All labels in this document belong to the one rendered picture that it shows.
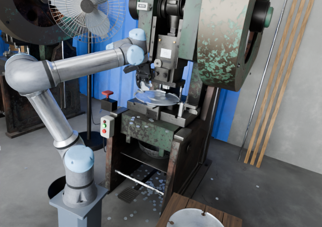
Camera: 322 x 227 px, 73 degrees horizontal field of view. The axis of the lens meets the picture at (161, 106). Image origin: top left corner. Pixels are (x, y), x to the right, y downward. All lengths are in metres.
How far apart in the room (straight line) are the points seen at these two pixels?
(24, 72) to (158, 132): 0.82
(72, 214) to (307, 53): 2.27
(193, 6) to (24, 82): 0.89
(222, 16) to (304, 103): 1.77
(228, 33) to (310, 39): 1.60
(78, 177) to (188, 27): 0.94
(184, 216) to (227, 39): 0.86
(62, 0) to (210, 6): 1.32
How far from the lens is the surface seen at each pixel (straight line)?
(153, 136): 1.39
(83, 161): 0.97
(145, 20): 1.41
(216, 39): 0.97
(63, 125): 1.04
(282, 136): 2.67
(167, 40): 1.39
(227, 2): 0.95
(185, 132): 1.32
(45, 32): 2.36
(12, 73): 0.85
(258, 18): 1.26
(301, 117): 2.60
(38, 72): 0.81
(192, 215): 1.23
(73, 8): 1.92
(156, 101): 1.35
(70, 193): 1.07
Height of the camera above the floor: 1.23
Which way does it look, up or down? 20 degrees down
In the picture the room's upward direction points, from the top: 7 degrees clockwise
